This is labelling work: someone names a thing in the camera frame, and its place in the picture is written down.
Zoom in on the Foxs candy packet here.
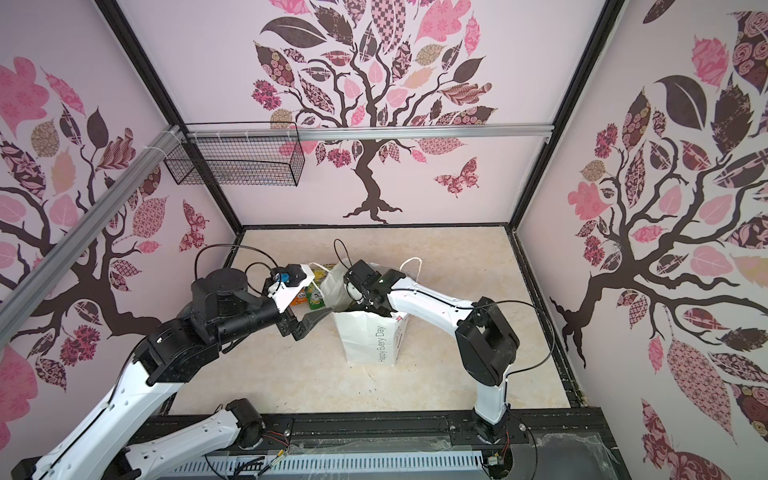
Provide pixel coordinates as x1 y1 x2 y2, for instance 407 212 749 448
305 264 333 311

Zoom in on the white paper bag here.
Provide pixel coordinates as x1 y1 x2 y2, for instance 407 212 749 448
321 263 410 367

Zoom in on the orange snack packet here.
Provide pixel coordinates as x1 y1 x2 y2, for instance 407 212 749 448
290 288 308 306

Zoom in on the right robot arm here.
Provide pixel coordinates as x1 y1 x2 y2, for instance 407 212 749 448
344 260 520 444

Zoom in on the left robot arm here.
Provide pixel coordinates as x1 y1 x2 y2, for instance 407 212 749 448
11 264 318 479

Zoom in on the white vent strip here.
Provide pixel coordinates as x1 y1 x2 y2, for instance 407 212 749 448
160 451 488 479

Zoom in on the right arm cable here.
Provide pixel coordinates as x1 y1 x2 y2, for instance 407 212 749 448
395 287 554 385

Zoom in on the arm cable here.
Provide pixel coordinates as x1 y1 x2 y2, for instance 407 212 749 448
193 243 280 283
395 287 554 385

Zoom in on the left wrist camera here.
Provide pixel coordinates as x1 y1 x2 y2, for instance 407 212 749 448
267 264 314 313

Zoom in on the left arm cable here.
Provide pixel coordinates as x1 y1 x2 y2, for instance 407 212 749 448
193 243 280 283

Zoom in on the black wire basket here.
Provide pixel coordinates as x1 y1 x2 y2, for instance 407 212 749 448
164 120 305 187

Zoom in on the left aluminium rail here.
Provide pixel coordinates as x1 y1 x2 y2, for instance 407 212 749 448
1 125 183 345

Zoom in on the aluminium rail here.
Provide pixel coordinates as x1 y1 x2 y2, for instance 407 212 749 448
1 125 183 345
186 123 554 141

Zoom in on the back aluminium rail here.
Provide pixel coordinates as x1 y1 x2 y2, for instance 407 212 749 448
186 123 554 141

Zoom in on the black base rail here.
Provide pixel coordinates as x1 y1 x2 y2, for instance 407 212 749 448
113 407 631 480

